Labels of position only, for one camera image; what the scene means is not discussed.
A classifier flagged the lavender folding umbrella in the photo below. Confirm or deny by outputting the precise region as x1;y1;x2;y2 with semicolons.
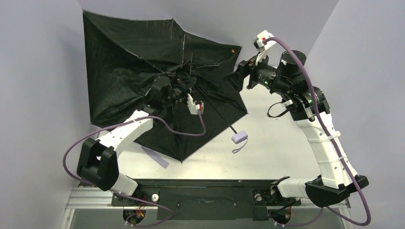
83;11;247;161

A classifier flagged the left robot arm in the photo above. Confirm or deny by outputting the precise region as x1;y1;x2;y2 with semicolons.
76;76;203;196

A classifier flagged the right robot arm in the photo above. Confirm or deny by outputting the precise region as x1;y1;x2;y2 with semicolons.
226;51;369;208

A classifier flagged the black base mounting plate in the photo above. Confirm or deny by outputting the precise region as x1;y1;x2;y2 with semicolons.
111;179;301;221

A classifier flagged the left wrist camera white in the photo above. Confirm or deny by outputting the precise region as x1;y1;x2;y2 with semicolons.
187;94;204;115

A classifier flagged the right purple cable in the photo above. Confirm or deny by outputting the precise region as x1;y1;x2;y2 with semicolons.
264;36;372;228

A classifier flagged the purple cable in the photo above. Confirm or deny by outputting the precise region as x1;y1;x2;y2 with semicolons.
264;36;372;228
63;112;207;228

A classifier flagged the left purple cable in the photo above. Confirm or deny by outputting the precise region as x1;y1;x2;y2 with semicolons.
63;112;207;228

